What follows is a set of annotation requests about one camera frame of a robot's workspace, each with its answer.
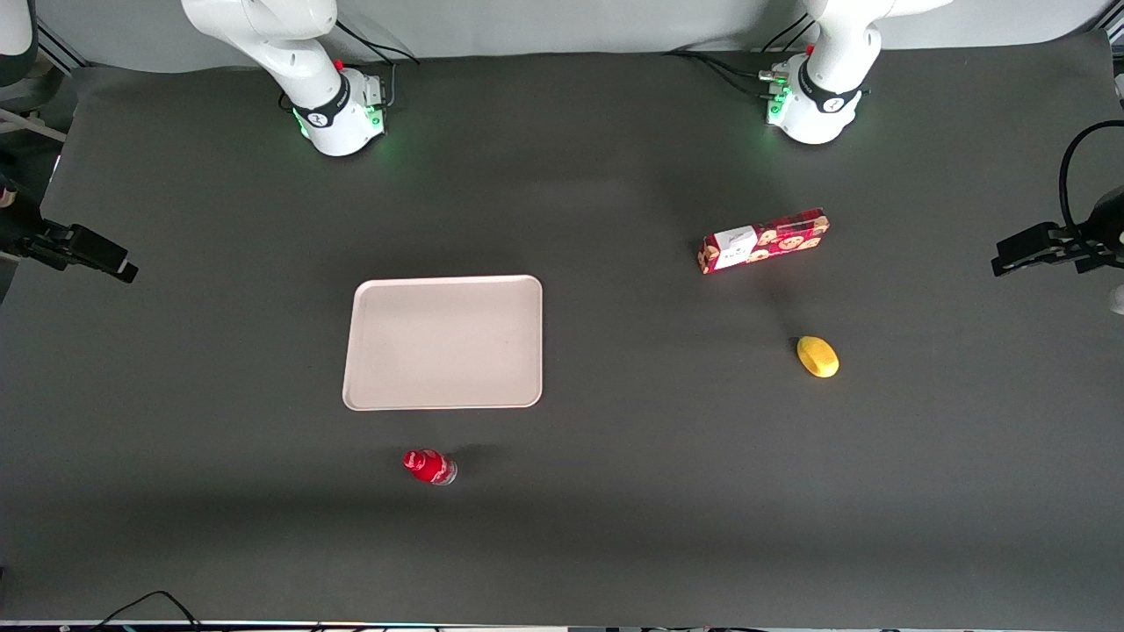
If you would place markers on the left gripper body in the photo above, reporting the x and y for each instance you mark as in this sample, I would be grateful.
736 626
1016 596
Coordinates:
1089 245

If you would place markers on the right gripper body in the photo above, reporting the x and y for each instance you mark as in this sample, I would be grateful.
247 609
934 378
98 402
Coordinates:
26 235

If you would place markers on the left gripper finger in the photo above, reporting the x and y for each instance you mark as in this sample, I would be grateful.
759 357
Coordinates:
1036 262
1032 240

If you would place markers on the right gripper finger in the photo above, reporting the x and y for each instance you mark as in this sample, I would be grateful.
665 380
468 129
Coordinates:
97 263
97 244

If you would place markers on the red coke bottle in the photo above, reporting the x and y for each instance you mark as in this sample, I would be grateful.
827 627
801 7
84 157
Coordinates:
428 466

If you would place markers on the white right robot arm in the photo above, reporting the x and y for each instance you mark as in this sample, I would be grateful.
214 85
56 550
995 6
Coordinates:
263 35

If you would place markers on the white rectangular tray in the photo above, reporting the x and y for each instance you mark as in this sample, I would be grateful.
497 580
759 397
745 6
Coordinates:
443 342

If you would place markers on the white round object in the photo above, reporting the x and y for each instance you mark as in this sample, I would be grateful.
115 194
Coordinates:
1118 300

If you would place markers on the white bar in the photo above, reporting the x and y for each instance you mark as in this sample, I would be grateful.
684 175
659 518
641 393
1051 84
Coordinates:
35 125

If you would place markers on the yellow lemon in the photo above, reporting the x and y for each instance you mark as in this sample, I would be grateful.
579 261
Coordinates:
818 357

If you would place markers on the red cookie box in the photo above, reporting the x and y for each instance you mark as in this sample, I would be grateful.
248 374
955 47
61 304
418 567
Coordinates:
773 239

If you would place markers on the dark grey table mat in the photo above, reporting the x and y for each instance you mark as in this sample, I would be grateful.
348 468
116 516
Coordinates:
615 491

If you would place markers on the aluminium frame rail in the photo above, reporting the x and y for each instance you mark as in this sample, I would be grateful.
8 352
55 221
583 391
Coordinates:
61 48

